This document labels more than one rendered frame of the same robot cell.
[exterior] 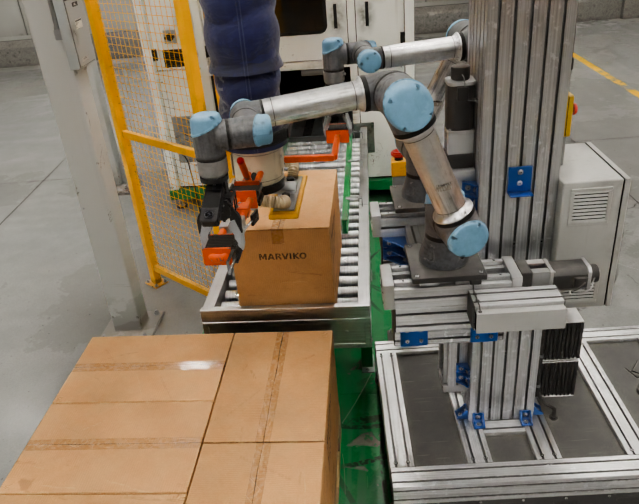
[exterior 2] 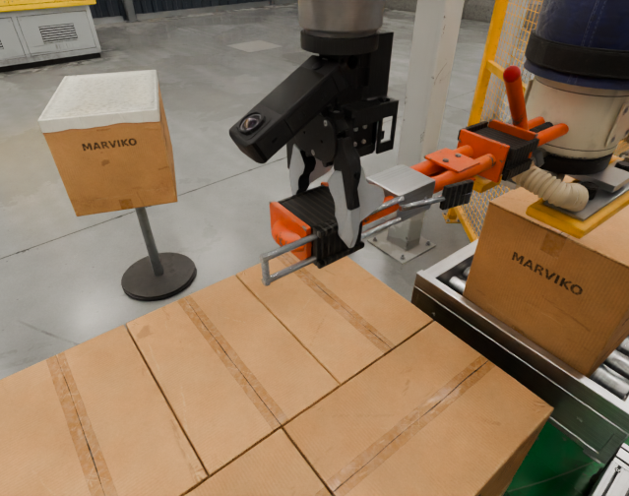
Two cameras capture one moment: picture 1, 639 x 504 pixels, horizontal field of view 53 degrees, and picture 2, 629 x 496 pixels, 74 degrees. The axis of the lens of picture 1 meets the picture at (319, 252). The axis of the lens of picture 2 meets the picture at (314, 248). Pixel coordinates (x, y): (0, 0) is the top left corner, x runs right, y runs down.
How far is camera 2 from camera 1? 1.30 m
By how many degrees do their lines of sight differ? 39
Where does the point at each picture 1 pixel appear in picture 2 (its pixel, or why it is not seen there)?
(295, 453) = not seen: outside the picture
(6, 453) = not seen: hidden behind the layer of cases
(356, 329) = (596, 429)
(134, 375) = (309, 295)
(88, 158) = (426, 69)
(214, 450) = (281, 449)
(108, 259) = not seen: hidden behind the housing
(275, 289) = (513, 305)
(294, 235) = (580, 256)
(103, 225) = (412, 143)
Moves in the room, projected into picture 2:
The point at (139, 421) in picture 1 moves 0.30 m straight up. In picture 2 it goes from (264, 347) to (255, 271)
